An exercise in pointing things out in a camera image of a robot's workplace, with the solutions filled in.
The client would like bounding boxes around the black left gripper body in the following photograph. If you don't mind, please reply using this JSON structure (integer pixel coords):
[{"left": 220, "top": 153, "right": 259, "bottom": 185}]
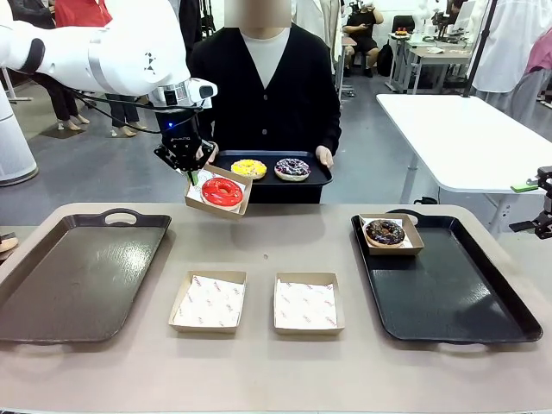
[{"left": 154, "top": 106, "right": 206, "bottom": 170}]

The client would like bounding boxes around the red glazed donut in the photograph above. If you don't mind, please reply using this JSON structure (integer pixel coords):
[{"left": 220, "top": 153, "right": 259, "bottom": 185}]
[{"left": 200, "top": 177, "right": 245, "bottom": 212}]

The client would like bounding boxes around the yellow frosted donut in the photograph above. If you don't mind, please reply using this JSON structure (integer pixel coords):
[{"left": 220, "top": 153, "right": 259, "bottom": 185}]
[{"left": 230, "top": 159, "right": 267, "bottom": 181}]

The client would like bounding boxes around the brown cardboard donut box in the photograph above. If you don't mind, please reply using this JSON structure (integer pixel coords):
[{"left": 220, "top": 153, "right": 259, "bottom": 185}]
[
  {"left": 273, "top": 271, "right": 346, "bottom": 336},
  {"left": 167, "top": 270, "right": 248, "bottom": 335},
  {"left": 358, "top": 212, "right": 426, "bottom": 257},
  {"left": 184, "top": 162, "right": 254, "bottom": 222}
]

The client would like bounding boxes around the small black serving tray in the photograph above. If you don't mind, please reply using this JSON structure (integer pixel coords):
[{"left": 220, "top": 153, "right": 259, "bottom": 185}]
[{"left": 206, "top": 149, "right": 334, "bottom": 187}]

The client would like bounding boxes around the dark donut with white drizzle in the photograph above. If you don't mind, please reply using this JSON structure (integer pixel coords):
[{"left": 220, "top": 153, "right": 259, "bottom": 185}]
[{"left": 273, "top": 157, "right": 311, "bottom": 182}]

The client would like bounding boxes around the chocolate donut with sprinkles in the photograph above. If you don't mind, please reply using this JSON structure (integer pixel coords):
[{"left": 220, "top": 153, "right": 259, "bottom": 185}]
[{"left": 364, "top": 218, "right": 406, "bottom": 249}]

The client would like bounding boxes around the person's left forearm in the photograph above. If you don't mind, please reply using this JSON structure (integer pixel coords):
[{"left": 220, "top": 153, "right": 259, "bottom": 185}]
[{"left": 317, "top": 98, "right": 342, "bottom": 150}]

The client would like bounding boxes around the person's left hand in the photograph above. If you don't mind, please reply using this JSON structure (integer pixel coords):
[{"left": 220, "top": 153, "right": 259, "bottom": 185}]
[{"left": 315, "top": 145, "right": 336, "bottom": 169}]

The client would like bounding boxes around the mannequin in grey trousers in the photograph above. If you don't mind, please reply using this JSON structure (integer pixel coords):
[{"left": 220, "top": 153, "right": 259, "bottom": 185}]
[{"left": 105, "top": 92, "right": 147, "bottom": 138}]

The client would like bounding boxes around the white table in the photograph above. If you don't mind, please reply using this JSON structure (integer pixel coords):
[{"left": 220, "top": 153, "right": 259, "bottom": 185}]
[{"left": 375, "top": 93, "right": 552, "bottom": 236}]

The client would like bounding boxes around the person in black cardigan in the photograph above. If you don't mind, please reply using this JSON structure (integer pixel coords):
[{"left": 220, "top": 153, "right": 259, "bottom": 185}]
[{"left": 187, "top": 21, "right": 342, "bottom": 204}]

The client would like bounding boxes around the mannequin in black clothes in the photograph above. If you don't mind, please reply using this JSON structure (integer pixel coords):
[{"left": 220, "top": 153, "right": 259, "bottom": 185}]
[{"left": 34, "top": 72, "right": 91, "bottom": 133}]

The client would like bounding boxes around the pink garment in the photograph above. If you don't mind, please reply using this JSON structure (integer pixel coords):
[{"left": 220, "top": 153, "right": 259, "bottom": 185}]
[{"left": 524, "top": 32, "right": 552, "bottom": 74}]

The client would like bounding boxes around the white hanging shirt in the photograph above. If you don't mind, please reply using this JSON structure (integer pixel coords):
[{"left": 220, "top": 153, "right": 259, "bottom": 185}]
[{"left": 472, "top": 0, "right": 552, "bottom": 94}]

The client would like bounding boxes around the red jacket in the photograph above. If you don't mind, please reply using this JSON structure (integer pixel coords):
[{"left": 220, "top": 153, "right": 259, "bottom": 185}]
[{"left": 53, "top": 0, "right": 113, "bottom": 29}]

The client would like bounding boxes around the white cylindrical appliance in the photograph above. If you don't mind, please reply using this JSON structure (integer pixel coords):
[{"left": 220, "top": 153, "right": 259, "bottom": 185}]
[{"left": 0, "top": 85, "right": 39, "bottom": 187}]

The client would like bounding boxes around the grey background desk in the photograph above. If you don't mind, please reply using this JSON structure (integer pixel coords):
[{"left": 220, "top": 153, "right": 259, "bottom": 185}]
[{"left": 390, "top": 34, "right": 475, "bottom": 94}]

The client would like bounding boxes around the black backpack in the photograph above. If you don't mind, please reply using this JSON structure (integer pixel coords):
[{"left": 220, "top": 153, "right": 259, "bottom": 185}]
[{"left": 377, "top": 41, "right": 394, "bottom": 78}]

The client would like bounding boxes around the seated person in black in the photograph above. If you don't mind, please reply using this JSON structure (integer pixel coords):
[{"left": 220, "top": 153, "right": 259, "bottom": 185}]
[{"left": 342, "top": 0, "right": 385, "bottom": 78}]

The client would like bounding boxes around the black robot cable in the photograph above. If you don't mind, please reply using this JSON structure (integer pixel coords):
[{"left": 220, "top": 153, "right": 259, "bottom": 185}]
[{"left": 71, "top": 88, "right": 206, "bottom": 135}]

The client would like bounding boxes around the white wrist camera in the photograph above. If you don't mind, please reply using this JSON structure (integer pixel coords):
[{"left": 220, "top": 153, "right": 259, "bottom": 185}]
[{"left": 185, "top": 78, "right": 219, "bottom": 102}]

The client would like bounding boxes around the black plastic tray with handles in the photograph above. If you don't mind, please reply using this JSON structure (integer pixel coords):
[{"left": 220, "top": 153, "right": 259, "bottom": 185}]
[{"left": 350, "top": 209, "right": 544, "bottom": 346}]

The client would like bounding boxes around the brown plastic tray with handles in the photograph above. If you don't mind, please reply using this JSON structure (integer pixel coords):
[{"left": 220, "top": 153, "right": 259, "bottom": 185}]
[{"left": 0, "top": 208, "right": 173, "bottom": 346}]

